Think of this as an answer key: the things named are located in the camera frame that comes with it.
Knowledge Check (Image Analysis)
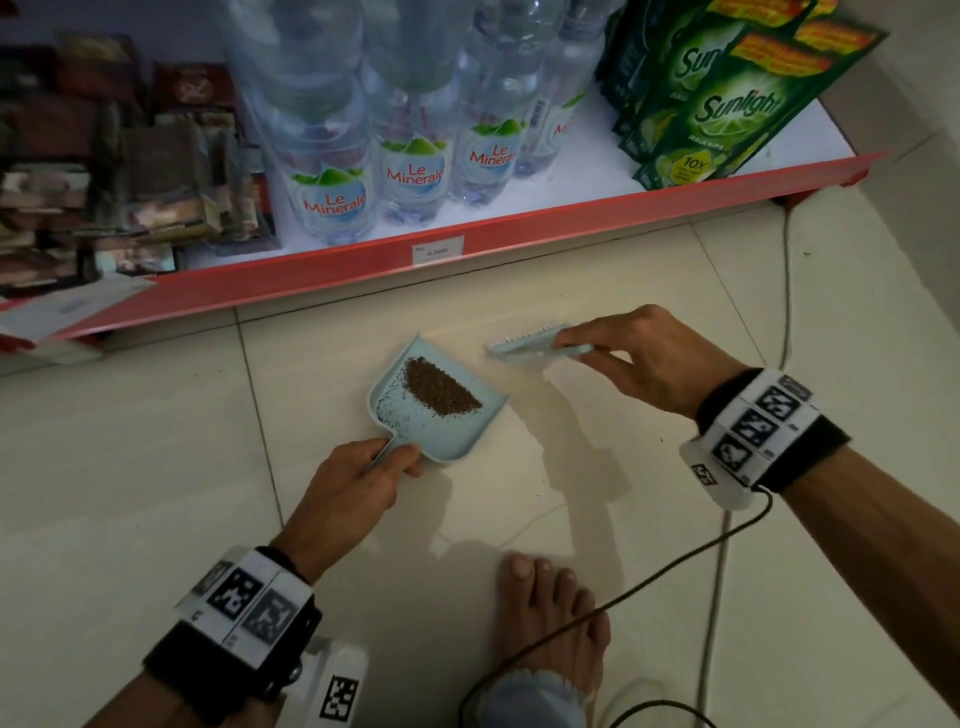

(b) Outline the light blue plastic dustpan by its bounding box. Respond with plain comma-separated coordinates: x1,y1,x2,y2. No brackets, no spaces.
365,333,511,464

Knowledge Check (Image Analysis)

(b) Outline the person's left forearm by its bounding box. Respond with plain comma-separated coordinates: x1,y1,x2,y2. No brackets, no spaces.
82,671,211,728

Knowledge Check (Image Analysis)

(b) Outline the person's right foot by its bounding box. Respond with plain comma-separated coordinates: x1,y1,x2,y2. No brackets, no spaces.
494,552,613,691

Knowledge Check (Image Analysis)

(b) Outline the beige tiled floor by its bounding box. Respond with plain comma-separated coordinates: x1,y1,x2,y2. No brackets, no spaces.
0,187,960,728

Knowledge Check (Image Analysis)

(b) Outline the row of dark green pouches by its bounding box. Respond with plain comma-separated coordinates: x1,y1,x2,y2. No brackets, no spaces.
596,0,890,193

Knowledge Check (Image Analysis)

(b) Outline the store shelf with red edge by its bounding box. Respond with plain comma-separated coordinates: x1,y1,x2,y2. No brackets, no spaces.
0,0,886,354

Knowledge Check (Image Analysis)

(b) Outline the light blue small brush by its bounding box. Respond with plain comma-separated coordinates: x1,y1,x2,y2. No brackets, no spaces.
483,323,594,367

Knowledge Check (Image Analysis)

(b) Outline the loose white paper label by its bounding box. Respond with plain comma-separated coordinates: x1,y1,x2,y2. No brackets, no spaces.
0,275,157,348

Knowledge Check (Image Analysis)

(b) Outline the row of clear water bottles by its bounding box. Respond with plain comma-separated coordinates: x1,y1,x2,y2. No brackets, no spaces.
213,0,624,247

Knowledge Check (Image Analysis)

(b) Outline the stack of small brown packets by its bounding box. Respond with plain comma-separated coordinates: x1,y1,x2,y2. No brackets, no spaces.
0,33,283,290

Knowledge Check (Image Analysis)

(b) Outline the black cable with connector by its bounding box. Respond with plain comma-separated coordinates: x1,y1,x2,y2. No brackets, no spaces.
608,698,718,728

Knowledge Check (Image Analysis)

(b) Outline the pile of brown dirt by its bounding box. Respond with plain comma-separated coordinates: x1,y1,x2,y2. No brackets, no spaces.
403,356,484,418

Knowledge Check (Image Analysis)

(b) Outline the person's right hand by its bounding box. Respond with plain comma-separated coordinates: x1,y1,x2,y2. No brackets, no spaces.
552,303,751,420

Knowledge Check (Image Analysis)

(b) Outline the person's left hand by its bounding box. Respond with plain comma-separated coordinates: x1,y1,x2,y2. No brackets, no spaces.
271,438,425,586

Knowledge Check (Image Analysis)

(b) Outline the person's right forearm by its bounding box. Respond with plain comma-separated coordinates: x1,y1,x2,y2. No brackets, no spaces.
783,448,960,691

